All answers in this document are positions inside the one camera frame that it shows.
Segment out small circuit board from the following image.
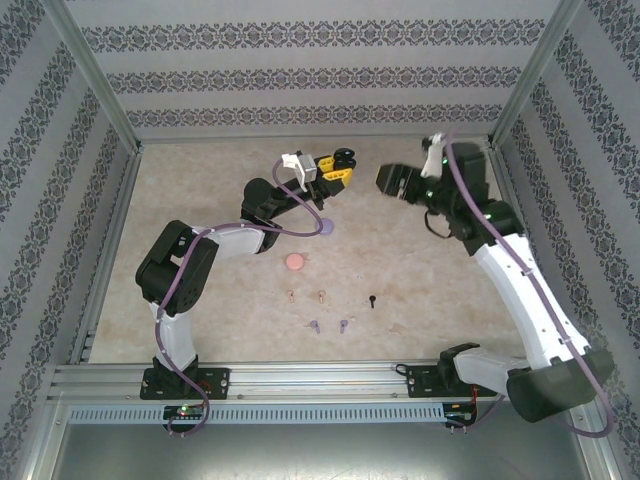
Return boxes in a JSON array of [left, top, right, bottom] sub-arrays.
[[446, 402, 479, 424], [163, 404, 207, 420]]

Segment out grey metal sheet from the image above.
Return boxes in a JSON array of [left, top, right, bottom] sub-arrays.
[[47, 422, 601, 480]]

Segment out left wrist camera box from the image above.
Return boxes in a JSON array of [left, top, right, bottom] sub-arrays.
[[280, 152, 317, 184]]

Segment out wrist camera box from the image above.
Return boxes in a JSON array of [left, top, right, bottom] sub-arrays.
[[422, 132, 449, 179], [280, 152, 317, 184]]

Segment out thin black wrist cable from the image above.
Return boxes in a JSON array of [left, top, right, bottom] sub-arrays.
[[423, 208, 454, 240]]

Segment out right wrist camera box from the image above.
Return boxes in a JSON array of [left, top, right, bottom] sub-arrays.
[[422, 132, 449, 179]]

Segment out aluminium side rail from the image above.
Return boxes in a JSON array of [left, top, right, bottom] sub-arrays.
[[488, 148, 569, 360], [67, 149, 144, 365]]

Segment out aluminium frame post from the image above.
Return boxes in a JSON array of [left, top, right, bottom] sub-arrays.
[[42, 0, 145, 154], [485, 0, 587, 151]]

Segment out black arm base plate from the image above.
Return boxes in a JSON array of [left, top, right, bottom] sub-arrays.
[[405, 364, 499, 400], [139, 367, 231, 401]]

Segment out aluminium mounting rail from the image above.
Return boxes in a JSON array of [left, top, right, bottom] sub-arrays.
[[47, 362, 586, 401]]

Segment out slotted grey cable duct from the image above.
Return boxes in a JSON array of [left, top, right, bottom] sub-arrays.
[[67, 403, 446, 425]]

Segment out purple camera cable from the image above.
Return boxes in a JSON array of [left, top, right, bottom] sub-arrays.
[[154, 158, 329, 439], [443, 128, 617, 440]]

